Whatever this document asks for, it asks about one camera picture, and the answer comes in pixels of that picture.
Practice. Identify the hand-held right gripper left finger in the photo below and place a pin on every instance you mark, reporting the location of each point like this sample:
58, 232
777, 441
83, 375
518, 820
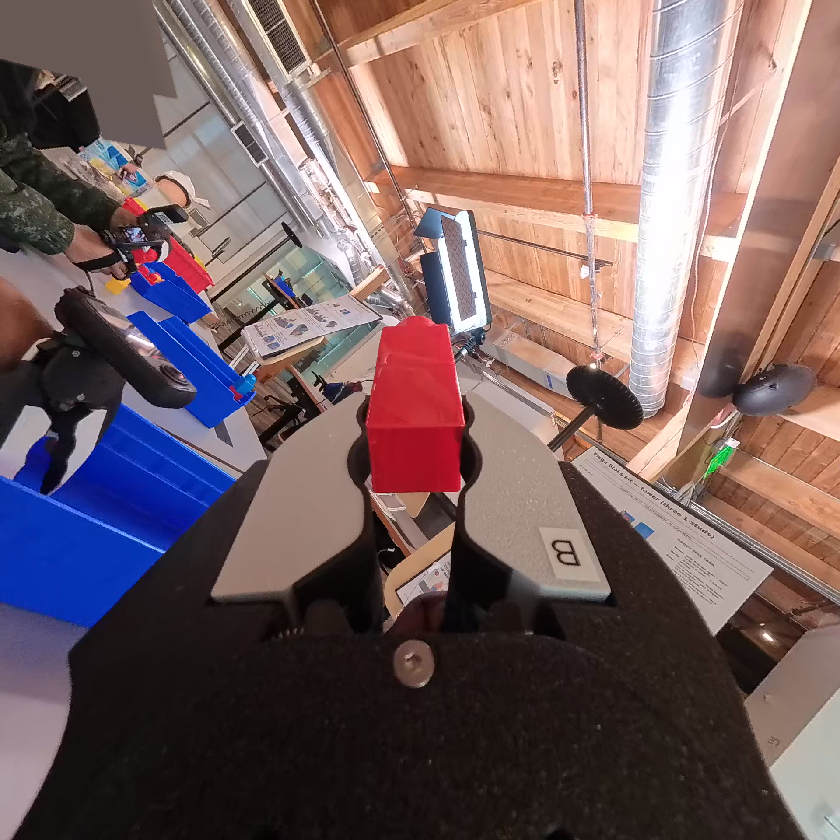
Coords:
295, 512

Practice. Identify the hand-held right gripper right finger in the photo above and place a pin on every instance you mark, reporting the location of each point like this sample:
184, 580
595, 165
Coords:
518, 499

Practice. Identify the large blue plastic bin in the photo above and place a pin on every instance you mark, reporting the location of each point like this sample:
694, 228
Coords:
79, 564

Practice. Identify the yellow mega block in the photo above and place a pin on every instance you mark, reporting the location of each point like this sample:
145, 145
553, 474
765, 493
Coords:
118, 286

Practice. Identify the blue mega block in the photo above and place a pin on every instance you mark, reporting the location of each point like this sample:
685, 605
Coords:
246, 384

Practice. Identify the mega block instruction poster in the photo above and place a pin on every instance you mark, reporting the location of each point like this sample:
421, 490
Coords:
689, 564

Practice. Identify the person's left hand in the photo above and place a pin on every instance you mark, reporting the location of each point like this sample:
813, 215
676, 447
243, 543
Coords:
19, 321

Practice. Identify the small blue plastic bin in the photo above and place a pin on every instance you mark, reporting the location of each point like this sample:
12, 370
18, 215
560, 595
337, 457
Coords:
174, 298

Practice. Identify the red plastic bin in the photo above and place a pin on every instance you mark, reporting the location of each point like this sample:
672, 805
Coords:
190, 266

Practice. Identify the wooden poster easel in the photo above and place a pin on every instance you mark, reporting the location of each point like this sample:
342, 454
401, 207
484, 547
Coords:
420, 544

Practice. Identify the black floor lamp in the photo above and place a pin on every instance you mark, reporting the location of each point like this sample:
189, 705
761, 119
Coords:
604, 394
292, 234

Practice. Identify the black studio light panel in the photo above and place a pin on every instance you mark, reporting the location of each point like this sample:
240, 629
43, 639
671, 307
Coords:
459, 275

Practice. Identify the white air vent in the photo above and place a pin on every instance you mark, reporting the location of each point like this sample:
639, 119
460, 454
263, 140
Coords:
279, 36
249, 143

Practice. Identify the metal ceiling pipe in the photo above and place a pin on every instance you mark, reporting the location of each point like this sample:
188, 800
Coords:
587, 164

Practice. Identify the black dome camera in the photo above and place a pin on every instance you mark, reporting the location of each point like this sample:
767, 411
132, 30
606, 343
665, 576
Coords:
774, 390

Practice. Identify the large silver ventilation duct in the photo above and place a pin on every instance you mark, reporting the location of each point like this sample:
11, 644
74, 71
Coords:
682, 197

